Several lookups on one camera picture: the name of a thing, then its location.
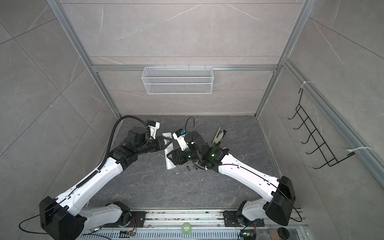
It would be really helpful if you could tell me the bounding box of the black wire hook rack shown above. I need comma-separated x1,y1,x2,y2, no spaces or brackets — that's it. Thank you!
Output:
288,89,355,170

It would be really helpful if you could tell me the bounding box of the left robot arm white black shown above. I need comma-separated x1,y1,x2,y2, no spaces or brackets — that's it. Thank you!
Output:
39,127,173,240

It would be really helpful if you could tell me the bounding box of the green round sticker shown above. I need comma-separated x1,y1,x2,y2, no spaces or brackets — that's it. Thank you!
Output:
181,223,192,236

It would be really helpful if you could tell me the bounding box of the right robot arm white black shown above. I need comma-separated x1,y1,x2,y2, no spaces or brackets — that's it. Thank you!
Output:
167,129,296,226

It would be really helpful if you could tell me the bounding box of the white wire mesh basket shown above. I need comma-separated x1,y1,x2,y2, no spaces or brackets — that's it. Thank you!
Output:
142,67,214,95

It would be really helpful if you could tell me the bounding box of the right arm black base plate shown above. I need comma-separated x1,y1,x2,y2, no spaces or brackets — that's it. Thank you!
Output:
223,211,265,227

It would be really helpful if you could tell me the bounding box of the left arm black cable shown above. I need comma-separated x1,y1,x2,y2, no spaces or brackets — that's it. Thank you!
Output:
97,115,148,170

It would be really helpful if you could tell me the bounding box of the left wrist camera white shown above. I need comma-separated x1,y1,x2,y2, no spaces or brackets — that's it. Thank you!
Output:
147,120,160,139

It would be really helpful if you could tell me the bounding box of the green circuit board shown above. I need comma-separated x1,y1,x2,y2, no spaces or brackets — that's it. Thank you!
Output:
238,231,257,240

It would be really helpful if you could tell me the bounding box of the white remote control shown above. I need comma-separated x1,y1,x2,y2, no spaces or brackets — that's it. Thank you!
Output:
162,133,176,170

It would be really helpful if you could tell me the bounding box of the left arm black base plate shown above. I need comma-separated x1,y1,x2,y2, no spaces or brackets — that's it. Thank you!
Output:
115,211,147,228

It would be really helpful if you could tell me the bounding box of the aluminium mounting rail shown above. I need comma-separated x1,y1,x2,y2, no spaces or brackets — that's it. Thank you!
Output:
58,208,310,231

